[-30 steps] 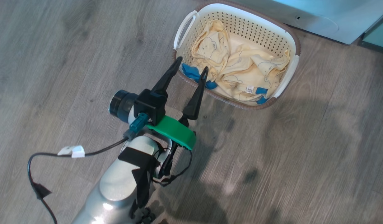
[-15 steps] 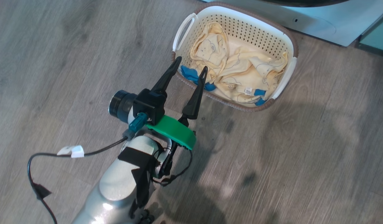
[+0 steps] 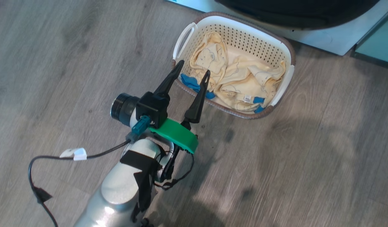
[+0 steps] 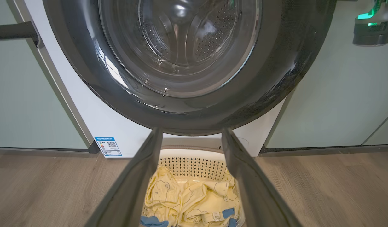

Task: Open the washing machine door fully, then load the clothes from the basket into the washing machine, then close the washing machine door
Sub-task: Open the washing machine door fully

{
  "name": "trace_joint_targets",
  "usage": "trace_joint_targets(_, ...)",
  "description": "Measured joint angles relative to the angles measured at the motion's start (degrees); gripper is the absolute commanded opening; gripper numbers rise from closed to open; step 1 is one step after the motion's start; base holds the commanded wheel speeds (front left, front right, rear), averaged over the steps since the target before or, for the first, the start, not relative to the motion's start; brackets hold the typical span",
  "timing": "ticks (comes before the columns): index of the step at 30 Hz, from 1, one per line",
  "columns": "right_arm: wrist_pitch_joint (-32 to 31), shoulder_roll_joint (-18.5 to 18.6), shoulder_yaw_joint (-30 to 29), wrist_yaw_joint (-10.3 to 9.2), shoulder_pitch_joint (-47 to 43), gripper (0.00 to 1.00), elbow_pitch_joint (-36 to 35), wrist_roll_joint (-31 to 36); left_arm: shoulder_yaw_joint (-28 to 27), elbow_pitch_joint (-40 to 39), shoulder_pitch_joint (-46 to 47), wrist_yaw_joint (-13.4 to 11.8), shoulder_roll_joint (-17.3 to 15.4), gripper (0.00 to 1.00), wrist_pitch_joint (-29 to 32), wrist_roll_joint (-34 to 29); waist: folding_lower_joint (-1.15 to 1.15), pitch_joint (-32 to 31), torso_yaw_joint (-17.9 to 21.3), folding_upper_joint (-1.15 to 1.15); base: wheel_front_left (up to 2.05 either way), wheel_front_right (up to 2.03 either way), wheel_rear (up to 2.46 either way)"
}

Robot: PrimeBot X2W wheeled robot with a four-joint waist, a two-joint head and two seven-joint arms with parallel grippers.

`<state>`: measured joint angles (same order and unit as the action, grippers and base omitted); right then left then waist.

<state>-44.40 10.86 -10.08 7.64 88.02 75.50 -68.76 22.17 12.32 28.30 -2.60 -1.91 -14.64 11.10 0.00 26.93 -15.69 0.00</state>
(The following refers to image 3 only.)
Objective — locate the black round washing machine door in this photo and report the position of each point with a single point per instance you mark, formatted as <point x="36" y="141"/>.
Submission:
<point x="294" y="12"/>

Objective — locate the white washing machine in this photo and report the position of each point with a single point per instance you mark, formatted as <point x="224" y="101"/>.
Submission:
<point x="323" y="39"/>

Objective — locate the pale teal cabinet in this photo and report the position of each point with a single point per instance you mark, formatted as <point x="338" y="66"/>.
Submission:
<point x="379" y="41"/>

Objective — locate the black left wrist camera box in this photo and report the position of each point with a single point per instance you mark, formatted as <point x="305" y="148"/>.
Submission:
<point x="153" y="108"/>

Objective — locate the cream perforated laundry basket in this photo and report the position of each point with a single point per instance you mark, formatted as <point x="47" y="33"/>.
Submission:
<point x="244" y="34"/>

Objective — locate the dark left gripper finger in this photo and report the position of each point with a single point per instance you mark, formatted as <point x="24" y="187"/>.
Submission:
<point x="168" y="83"/>
<point x="198" y="104"/>

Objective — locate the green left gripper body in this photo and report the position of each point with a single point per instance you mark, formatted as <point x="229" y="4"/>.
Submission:
<point x="178" y="135"/>

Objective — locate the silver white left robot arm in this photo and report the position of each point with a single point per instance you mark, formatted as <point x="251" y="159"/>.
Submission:
<point x="121" y="186"/>

